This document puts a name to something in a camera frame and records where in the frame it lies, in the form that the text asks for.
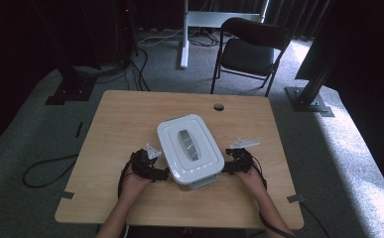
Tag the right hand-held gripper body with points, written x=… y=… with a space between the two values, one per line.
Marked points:
x=244 y=160

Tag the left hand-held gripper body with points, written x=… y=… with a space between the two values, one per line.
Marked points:
x=143 y=163

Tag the clear grey storage box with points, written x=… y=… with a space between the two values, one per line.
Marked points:
x=202 y=182

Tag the person's right hand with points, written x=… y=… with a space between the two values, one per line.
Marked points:
x=254 y=183

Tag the person's left hand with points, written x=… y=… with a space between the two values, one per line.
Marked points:
x=131 y=186

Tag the round table grommet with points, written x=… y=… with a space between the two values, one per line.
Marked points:
x=219 y=107

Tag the white table leg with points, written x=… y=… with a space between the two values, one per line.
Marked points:
x=125 y=232

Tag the black floor tape strip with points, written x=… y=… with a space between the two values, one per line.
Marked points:
x=79 y=129

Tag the black metal stand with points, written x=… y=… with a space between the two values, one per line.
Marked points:
x=70 y=82
x=307 y=99

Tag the black folding chair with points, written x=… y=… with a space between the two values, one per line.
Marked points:
x=247 y=56

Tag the dark equipment rack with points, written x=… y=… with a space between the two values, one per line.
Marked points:
x=113 y=33

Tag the dark curtain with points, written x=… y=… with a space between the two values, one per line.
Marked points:
x=288 y=16

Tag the white desk frame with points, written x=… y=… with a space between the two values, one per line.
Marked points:
x=184 y=49

